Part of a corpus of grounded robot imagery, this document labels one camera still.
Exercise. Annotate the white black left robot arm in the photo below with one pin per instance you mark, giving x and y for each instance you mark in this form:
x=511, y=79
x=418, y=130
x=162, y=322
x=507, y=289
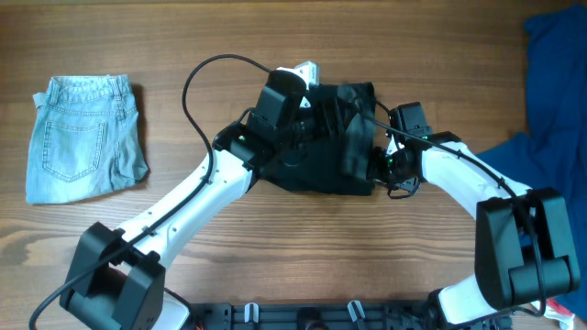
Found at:
x=117, y=277

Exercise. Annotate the white red cloth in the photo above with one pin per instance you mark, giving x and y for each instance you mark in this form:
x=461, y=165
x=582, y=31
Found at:
x=556, y=311

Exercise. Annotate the blue polo shirt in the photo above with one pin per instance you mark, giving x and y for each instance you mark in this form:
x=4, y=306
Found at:
x=553, y=151

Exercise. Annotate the light blue denim shorts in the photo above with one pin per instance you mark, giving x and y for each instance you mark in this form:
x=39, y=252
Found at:
x=85, y=140

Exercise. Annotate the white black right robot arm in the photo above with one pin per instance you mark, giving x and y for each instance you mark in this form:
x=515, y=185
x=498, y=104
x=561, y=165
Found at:
x=524, y=250

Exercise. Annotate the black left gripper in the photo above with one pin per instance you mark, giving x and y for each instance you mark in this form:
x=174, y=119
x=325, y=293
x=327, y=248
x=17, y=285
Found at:
x=326, y=119

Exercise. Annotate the black shorts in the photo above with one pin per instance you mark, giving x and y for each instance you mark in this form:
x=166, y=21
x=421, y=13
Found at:
x=323, y=167

